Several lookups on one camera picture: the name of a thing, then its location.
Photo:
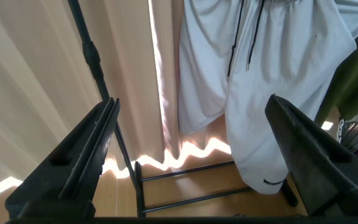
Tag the pale grey shorts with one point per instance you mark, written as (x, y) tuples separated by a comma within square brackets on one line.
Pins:
[(275, 62)]

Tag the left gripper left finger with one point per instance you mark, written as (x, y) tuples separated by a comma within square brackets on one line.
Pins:
[(42, 193)]

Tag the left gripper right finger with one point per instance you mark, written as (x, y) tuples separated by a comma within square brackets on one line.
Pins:
[(315, 174)]

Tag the black clothes rack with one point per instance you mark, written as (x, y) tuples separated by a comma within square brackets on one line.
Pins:
[(90, 53)]

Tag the green garment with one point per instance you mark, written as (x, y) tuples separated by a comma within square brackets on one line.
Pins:
[(356, 81)]

